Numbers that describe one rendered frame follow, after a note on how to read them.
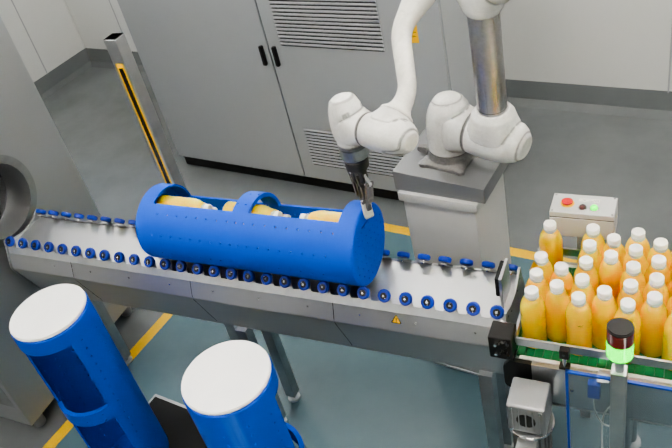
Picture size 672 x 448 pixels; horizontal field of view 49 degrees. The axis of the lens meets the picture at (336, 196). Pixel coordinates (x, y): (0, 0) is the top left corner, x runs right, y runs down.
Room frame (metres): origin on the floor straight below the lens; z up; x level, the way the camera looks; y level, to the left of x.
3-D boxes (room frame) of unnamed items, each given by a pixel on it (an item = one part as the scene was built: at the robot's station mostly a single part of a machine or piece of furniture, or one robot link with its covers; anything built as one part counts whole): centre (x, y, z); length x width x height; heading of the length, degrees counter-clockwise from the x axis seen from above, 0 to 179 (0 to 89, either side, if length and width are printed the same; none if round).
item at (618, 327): (1.17, -0.58, 1.18); 0.06 x 0.06 x 0.16
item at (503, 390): (1.77, -0.42, 0.31); 0.06 x 0.06 x 0.63; 59
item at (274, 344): (2.28, 0.42, 0.31); 0.06 x 0.06 x 0.63; 59
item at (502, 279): (1.68, -0.44, 0.99); 0.10 x 0.02 x 0.12; 149
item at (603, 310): (1.43, -0.66, 1.00); 0.07 x 0.07 x 0.19
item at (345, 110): (1.89, -0.10, 1.58); 0.13 x 0.11 x 0.16; 39
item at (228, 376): (1.55, 0.45, 1.03); 0.28 x 0.28 x 0.01
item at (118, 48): (2.73, 0.66, 0.85); 0.06 x 0.06 x 1.70; 59
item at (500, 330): (1.48, -0.38, 0.95); 0.10 x 0.07 x 0.10; 149
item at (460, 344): (2.22, 0.45, 0.79); 2.17 x 0.29 x 0.34; 59
